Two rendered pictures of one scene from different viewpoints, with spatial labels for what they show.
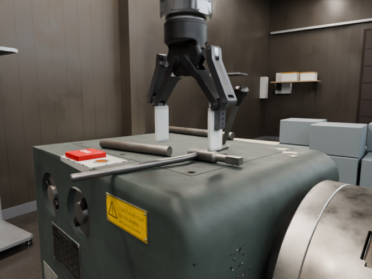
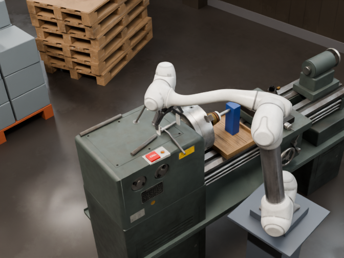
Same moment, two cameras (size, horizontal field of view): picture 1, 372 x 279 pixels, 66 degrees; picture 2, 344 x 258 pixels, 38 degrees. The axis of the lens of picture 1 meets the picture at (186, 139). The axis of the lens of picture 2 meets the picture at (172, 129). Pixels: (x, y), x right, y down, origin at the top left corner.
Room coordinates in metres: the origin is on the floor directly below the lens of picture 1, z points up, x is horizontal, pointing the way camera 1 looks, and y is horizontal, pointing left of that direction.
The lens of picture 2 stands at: (0.15, 2.14, 3.03)
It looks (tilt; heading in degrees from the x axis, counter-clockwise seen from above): 39 degrees down; 279
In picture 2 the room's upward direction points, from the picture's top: 3 degrees counter-clockwise
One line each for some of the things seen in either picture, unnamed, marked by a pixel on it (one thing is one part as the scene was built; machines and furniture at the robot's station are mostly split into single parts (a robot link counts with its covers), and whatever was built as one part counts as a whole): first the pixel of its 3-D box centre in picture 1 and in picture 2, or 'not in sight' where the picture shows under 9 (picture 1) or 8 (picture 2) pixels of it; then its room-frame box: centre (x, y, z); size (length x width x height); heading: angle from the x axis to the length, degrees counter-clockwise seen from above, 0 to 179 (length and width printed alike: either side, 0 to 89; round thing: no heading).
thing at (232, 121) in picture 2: not in sight; (232, 117); (0.16, -0.51, 1.00); 0.08 x 0.06 x 0.23; 134
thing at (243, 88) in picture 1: (239, 95); not in sight; (0.64, -0.12, 1.38); 0.04 x 0.03 x 0.05; 44
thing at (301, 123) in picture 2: not in sight; (269, 114); (-0.10, -0.71, 0.90); 0.53 x 0.30 x 0.06; 134
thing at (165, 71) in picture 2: not in sight; (165, 78); (0.51, 0.01, 1.64); 0.13 x 0.11 x 0.16; 80
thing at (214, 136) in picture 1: (215, 129); (177, 119); (0.46, -0.05, 1.32); 0.03 x 0.01 x 0.07; 134
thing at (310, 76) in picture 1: (308, 76); not in sight; (8.41, -3.55, 1.99); 0.42 x 0.35 x 0.23; 54
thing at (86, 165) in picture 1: (93, 171); (156, 158); (0.55, 0.18, 1.23); 0.13 x 0.08 x 0.06; 44
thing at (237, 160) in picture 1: (213, 156); (168, 126); (0.52, -0.05, 1.27); 0.12 x 0.02 x 0.02; 49
